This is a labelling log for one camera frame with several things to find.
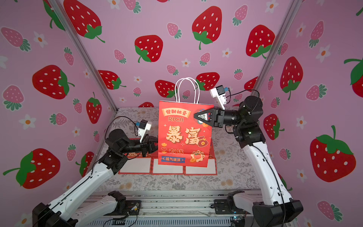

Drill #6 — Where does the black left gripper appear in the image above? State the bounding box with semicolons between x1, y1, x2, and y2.
118;135;164;160

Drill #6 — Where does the red paper gift bag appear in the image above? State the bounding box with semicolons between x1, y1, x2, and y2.
118;157;153;175

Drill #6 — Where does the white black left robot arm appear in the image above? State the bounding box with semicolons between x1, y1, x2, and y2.
32;129;158;227

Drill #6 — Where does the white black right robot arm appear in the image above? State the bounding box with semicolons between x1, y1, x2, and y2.
194;96;303;227

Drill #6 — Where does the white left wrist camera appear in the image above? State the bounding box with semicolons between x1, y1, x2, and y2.
138;120;152;143

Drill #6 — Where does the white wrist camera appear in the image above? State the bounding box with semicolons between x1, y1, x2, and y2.
210;85;227;110
138;120;152;143

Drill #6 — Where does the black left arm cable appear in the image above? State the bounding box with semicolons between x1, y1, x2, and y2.
104;115;140;140

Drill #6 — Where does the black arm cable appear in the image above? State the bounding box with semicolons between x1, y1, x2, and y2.
226;89;261;103
104;115;140;140

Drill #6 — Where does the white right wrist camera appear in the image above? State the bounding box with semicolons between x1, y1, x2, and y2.
210;85;227;110

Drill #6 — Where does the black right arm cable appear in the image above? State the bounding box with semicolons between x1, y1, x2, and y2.
226;89;261;103

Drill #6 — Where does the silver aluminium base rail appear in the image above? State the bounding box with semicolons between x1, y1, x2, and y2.
88;190;258;227

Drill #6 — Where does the silver aluminium corner post right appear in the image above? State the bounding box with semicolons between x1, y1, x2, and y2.
251;0;303;96

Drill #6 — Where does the silver aluminium corner post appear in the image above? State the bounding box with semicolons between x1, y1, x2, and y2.
251;0;303;96
49;0;118;113

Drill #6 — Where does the silver aluminium corner post left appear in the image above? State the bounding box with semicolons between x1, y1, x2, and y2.
49;0;118;113

